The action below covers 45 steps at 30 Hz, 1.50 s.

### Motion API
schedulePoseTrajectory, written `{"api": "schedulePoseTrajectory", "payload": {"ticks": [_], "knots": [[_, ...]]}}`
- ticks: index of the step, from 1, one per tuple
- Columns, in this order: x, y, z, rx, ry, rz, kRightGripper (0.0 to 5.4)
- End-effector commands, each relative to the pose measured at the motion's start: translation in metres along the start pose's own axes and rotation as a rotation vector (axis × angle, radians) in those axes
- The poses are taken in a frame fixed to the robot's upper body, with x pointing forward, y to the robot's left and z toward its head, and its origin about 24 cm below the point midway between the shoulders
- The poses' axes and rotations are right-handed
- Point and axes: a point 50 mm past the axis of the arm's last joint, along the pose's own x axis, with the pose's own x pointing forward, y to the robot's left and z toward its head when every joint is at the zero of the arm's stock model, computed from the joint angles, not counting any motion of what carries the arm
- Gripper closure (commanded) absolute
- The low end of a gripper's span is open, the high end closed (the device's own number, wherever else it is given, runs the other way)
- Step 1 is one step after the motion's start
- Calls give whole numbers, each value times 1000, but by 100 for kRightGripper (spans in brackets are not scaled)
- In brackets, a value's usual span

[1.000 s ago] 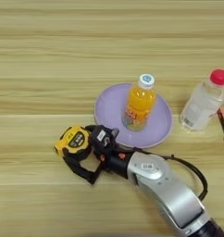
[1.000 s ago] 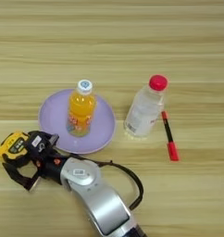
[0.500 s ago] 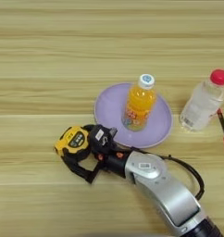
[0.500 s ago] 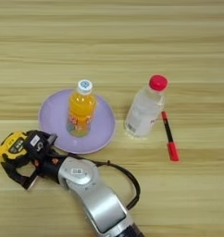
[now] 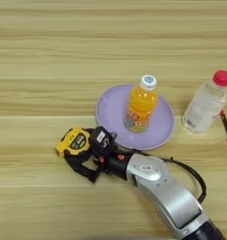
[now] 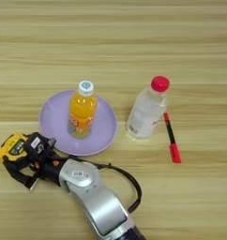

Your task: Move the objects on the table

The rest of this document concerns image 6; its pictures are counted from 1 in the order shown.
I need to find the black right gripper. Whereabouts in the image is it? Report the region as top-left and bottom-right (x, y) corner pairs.
(2, 137), (70, 191)

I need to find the yellow black tape measure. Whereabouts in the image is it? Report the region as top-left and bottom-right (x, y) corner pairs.
(0, 132), (29, 164)

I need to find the orange juice bottle white cap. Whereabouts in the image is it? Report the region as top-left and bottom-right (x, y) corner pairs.
(67, 80), (99, 140)

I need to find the clear water bottle red cap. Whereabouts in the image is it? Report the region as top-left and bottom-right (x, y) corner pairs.
(125, 75), (172, 141)

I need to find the black box white label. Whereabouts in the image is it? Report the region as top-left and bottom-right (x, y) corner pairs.
(23, 131), (52, 158)

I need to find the round purple plate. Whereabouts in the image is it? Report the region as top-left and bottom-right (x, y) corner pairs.
(38, 89), (118, 157)

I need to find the black marker red cap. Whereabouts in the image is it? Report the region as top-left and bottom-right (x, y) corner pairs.
(162, 112), (183, 165)

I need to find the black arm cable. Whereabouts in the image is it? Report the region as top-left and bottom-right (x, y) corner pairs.
(68, 155), (144, 216)

